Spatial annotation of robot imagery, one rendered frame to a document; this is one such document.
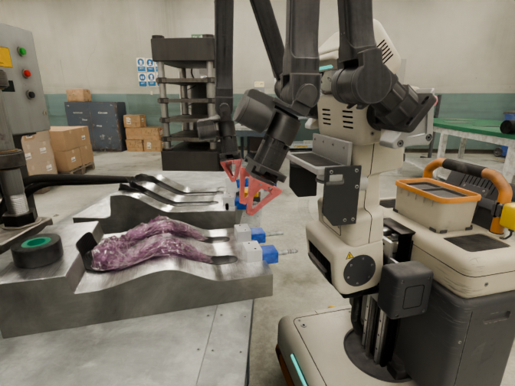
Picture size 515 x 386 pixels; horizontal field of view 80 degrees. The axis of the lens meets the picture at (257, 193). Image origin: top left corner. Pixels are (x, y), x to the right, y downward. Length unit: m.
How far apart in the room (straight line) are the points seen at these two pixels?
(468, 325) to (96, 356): 0.91
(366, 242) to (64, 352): 0.74
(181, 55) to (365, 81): 4.41
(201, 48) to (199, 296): 4.41
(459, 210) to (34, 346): 1.09
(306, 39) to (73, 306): 0.64
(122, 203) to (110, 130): 6.93
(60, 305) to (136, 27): 7.72
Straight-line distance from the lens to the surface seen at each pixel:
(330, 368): 1.30
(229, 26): 1.04
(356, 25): 0.68
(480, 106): 8.42
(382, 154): 0.92
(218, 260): 0.73
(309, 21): 0.63
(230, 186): 1.06
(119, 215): 1.02
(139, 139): 7.76
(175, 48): 4.98
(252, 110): 0.58
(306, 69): 0.61
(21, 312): 0.71
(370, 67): 0.65
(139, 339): 0.64
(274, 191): 0.59
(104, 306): 0.68
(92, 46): 8.63
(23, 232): 1.29
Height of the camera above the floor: 1.21
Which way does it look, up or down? 17 degrees down
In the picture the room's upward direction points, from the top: straight up
